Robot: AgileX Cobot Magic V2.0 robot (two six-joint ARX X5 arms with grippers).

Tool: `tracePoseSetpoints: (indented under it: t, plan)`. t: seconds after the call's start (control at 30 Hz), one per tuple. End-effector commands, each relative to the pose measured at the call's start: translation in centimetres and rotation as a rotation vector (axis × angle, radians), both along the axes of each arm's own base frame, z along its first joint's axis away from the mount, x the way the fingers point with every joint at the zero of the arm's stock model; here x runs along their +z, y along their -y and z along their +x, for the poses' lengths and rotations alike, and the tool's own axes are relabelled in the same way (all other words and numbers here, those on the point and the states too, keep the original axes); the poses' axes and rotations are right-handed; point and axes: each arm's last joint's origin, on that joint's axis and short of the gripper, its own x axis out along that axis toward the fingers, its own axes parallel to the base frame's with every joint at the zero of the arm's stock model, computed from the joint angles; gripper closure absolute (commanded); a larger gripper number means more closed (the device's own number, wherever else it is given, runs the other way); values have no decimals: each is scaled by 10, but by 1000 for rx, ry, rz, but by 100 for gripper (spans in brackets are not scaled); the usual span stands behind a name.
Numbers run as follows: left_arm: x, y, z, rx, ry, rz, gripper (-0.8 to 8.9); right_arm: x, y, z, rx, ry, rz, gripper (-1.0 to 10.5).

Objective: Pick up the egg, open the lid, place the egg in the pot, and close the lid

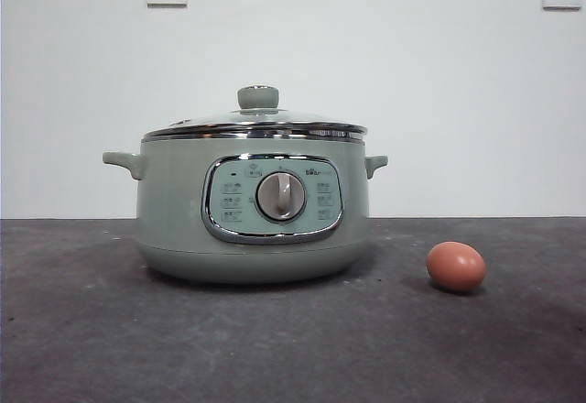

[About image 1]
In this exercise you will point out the glass lid with green knob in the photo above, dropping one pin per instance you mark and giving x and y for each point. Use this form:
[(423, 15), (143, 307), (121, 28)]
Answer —
[(257, 97)]

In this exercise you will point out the brown egg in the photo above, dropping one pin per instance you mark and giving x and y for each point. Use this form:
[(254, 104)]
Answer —
[(456, 266)]

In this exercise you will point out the sage green electric cooking pot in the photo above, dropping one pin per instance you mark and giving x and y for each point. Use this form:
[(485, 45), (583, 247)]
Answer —
[(174, 201)]

